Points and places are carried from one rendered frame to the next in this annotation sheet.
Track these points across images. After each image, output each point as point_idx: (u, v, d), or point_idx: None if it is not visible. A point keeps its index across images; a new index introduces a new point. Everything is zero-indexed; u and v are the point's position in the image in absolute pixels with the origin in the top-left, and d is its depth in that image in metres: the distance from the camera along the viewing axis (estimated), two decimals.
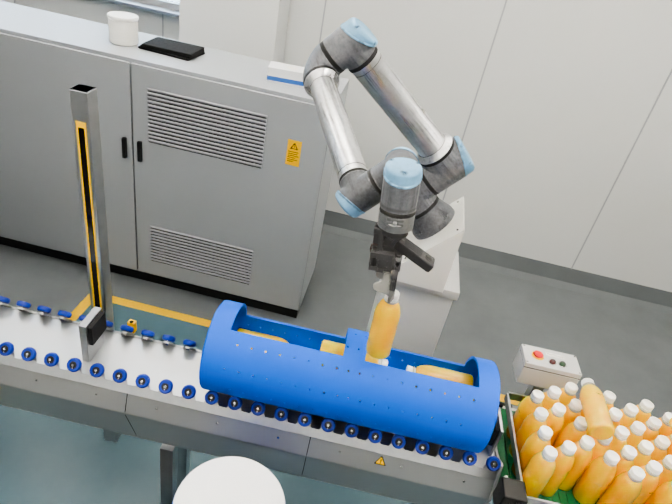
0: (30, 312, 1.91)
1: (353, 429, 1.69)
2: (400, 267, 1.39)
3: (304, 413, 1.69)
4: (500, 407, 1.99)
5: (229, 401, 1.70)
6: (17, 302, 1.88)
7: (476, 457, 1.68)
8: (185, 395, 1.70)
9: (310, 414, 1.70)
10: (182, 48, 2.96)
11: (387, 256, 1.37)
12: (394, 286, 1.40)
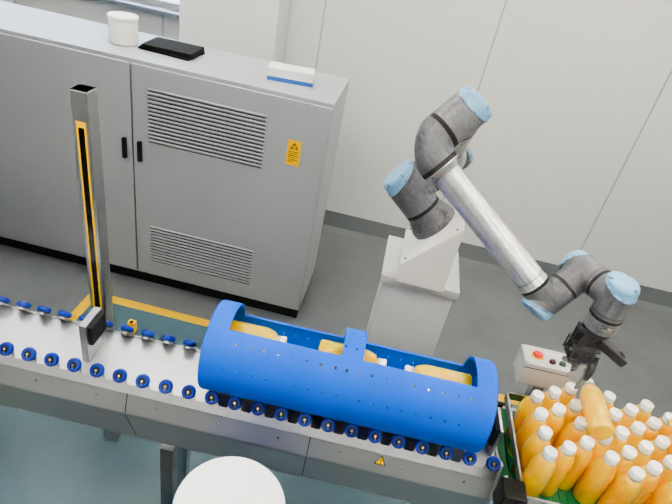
0: (30, 312, 1.91)
1: (353, 429, 1.69)
2: (597, 361, 1.57)
3: (303, 413, 1.69)
4: (500, 407, 1.99)
5: (229, 402, 1.70)
6: (17, 302, 1.88)
7: (476, 456, 1.68)
8: (185, 395, 1.70)
9: (309, 413, 1.70)
10: (182, 48, 2.96)
11: (589, 352, 1.55)
12: (589, 377, 1.58)
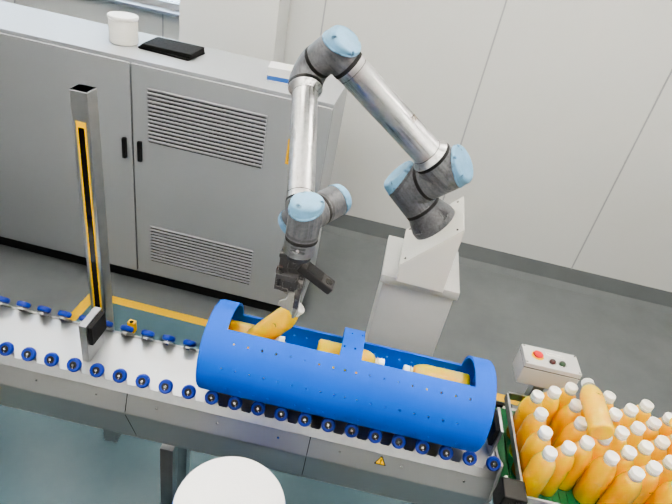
0: (30, 312, 1.91)
1: (353, 429, 1.69)
2: (302, 288, 1.52)
3: (302, 413, 1.69)
4: (500, 407, 1.99)
5: (229, 403, 1.70)
6: (17, 302, 1.88)
7: (476, 456, 1.68)
8: (185, 395, 1.70)
9: (307, 412, 1.70)
10: (182, 48, 2.96)
11: (291, 278, 1.50)
12: (297, 305, 1.54)
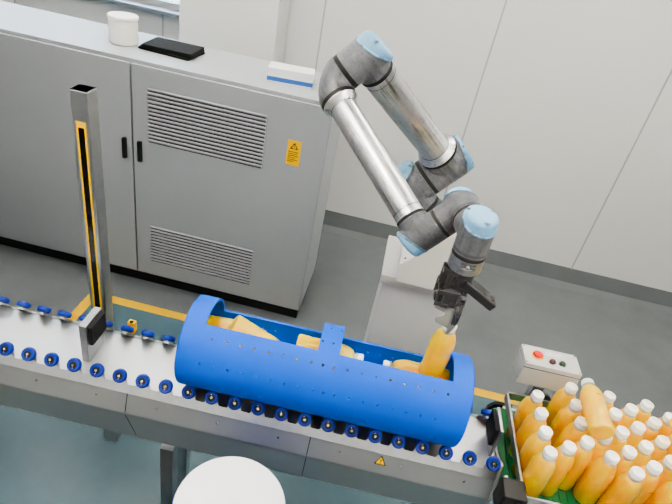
0: (30, 312, 1.91)
1: (349, 432, 1.69)
2: (464, 305, 1.47)
3: (306, 425, 1.69)
4: (500, 407, 1.99)
5: (239, 403, 1.70)
6: (17, 302, 1.88)
7: (476, 456, 1.68)
8: (190, 395, 1.70)
9: (300, 424, 1.70)
10: (182, 48, 2.96)
11: (454, 294, 1.45)
12: (456, 321, 1.48)
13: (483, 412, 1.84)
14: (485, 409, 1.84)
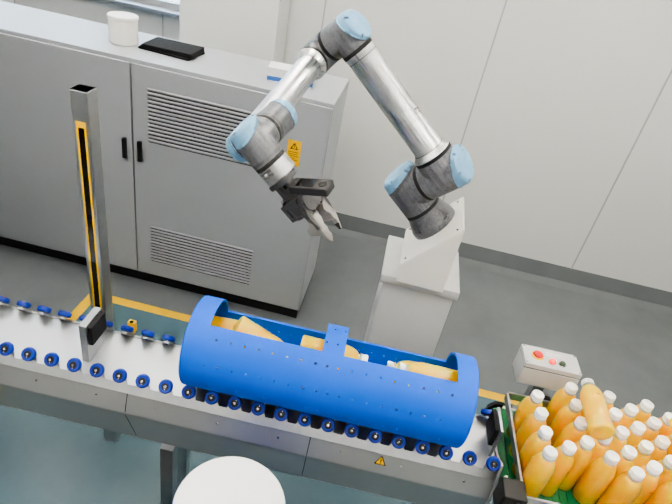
0: (30, 312, 1.91)
1: (349, 430, 1.69)
2: (308, 206, 1.41)
3: (302, 425, 1.69)
4: (500, 407, 1.99)
5: (238, 406, 1.70)
6: (17, 302, 1.88)
7: (476, 456, 1.68)
8: (187, 396, 1.70)
9: (298, 421, 1.70)
10: (182, 48, 2.96)
11: (291, 204, 1.42)
12: (315, 224, 1.42)
13: (483, 412, 1.84)
14: (485, 409, 1.84)
